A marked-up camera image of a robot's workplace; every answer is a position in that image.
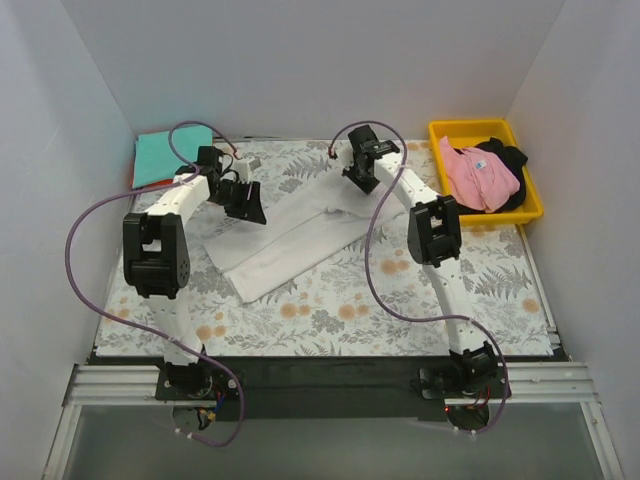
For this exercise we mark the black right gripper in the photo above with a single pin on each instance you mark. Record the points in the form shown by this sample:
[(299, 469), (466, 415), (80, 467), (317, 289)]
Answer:
[(361, 167)]

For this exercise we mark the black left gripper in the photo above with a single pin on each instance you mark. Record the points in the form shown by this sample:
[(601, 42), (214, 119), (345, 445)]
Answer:
[(240, 198)]

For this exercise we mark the white t shirt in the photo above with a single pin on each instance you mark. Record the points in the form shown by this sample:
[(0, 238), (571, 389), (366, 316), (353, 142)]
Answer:
[(303, 229)]

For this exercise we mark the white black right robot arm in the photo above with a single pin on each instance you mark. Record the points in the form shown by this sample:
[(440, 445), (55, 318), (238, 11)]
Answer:
[(434, 242)]

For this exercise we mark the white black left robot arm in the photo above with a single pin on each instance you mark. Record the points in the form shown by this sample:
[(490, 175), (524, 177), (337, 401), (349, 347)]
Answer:
[(155, 252)]

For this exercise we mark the orange folded t shirt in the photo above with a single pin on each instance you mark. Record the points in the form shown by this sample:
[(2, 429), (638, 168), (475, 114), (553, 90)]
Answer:
[(150, 176)]

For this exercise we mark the teal folded t shirt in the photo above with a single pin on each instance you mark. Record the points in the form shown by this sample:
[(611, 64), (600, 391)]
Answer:
[(154, 149)]

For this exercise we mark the yellow plastic bin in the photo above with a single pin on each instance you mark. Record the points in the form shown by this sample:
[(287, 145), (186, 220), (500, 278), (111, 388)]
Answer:
[(469, 133)]

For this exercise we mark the pink t shirt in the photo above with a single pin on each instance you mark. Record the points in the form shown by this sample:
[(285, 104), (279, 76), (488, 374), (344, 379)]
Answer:
[(478, 179)]

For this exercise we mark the black t shirt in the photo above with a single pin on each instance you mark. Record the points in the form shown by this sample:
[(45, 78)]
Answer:
[(515, 161)]

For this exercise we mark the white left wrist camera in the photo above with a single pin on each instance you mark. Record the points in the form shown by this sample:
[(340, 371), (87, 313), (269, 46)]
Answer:
[(245, 168)]

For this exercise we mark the aluminium frame rail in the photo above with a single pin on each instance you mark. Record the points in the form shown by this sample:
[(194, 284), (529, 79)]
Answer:
[(551, 428)]

